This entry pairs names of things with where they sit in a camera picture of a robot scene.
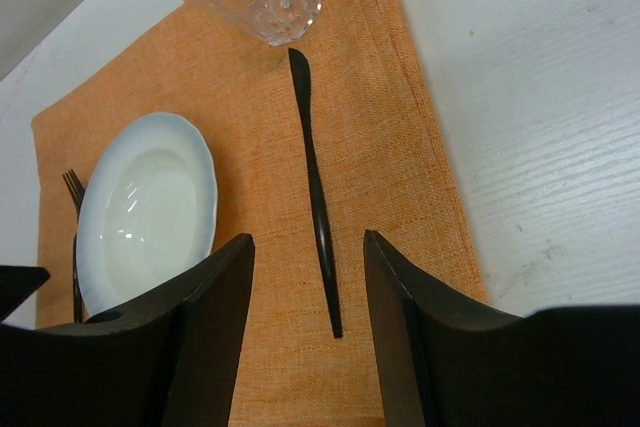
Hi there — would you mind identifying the black plastic knife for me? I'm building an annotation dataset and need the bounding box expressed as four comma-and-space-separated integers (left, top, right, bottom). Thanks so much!
288, 48, 343, 339

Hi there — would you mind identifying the orange cloth napkin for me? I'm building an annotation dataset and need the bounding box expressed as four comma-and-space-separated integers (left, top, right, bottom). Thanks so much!
32, 0, 486, 426

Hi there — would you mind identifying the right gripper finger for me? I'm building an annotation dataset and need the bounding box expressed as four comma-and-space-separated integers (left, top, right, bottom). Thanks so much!
364, 231, 639, 426

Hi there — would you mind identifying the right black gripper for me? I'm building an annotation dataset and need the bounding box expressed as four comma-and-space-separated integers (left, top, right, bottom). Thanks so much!
0, 234, 255, 426

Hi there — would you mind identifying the clear plastic plate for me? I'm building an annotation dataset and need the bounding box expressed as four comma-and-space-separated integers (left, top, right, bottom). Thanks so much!
75, 112, 218, 316

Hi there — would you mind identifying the black plastic fork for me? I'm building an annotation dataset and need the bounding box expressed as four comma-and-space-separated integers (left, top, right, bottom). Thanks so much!
63, 169, 85, 323

